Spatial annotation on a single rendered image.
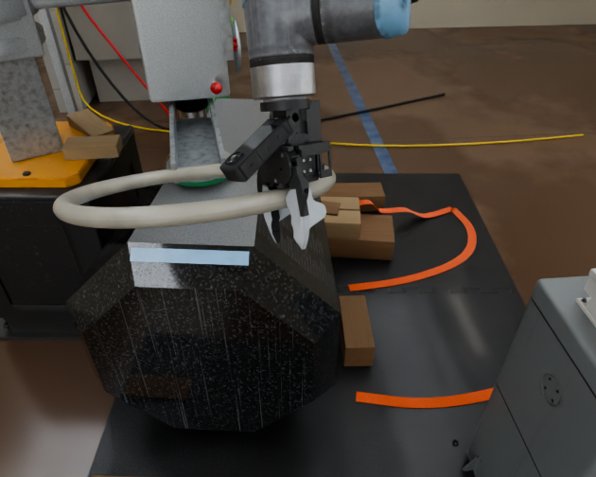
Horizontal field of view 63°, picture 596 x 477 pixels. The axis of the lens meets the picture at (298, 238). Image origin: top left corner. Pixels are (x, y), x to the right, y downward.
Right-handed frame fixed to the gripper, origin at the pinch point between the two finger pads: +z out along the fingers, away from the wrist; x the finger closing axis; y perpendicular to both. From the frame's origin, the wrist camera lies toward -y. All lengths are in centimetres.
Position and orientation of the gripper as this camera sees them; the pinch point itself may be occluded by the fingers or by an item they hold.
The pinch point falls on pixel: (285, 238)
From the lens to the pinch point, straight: 73.6
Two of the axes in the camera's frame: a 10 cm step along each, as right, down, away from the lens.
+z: 0.8, 9.6, 2.8
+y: 7.5, -2.4, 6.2
